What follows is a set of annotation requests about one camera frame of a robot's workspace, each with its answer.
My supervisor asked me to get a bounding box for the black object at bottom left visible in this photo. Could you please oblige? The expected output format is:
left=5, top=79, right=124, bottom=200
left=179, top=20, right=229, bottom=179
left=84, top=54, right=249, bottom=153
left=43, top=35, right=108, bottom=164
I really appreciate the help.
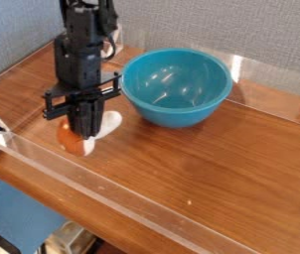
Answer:
left=0, top=229, right=22, bottom=254

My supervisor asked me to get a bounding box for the metal frame under table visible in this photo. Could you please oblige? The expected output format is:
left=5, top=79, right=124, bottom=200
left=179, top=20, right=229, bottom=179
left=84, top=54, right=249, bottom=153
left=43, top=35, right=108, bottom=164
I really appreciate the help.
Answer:
left=34, top=221, right=96, bottom=254

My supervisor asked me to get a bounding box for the blue plastic bowl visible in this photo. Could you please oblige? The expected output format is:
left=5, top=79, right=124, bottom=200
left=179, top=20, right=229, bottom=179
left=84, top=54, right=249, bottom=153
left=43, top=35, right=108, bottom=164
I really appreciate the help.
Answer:
left=120, top=48, right=231, bottom=128

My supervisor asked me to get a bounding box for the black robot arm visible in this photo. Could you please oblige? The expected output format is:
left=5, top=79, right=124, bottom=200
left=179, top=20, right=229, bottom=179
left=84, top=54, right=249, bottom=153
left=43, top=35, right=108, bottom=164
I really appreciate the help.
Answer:
left=44, top=0, right=120, bottom=139

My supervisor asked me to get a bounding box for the brown and white toy mushroom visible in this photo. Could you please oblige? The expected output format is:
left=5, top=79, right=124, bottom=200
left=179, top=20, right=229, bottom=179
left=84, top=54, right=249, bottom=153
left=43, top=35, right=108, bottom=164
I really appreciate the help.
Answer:
left=57, top=111, right=122, bottom=157

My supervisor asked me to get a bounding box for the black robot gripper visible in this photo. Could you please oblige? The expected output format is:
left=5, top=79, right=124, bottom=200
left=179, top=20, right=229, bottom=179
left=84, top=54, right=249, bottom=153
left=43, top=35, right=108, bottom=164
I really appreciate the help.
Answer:
left=43, top=35, right=120, bottom=139

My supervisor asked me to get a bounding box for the clear acrylic front barrier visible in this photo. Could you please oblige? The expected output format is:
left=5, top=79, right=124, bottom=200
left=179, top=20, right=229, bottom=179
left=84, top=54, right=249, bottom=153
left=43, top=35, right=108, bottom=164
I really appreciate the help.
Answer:
left=1, top=132, right=257, bottom=254

